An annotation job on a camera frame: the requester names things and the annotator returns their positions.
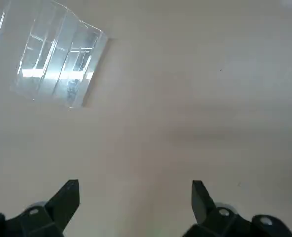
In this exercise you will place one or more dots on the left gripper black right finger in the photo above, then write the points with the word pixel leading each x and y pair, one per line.
pixel 202 207

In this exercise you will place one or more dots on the clear stepped plastic holder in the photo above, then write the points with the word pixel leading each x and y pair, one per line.
pixel 56 61

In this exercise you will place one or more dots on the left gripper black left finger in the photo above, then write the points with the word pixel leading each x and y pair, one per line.
pixel 64 202

